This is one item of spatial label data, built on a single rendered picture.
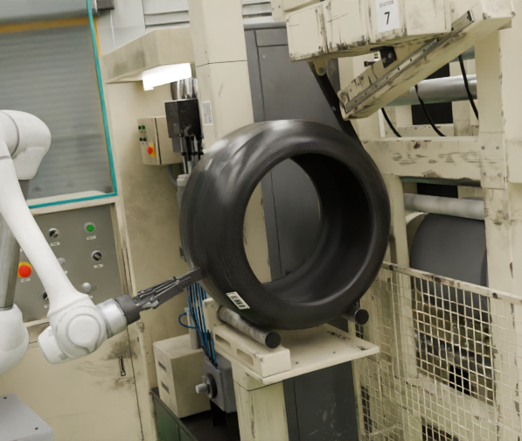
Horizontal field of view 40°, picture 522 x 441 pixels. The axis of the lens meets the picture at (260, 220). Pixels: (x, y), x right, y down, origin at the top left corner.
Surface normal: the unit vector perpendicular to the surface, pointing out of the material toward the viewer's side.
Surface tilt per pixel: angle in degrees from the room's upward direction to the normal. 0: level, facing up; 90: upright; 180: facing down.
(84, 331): 82
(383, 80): 90
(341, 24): 90
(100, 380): 90
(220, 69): 90
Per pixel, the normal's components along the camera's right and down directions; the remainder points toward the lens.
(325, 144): 0.44, -0.09
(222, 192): -0.34, -0.18
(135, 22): 0.07, 0.15
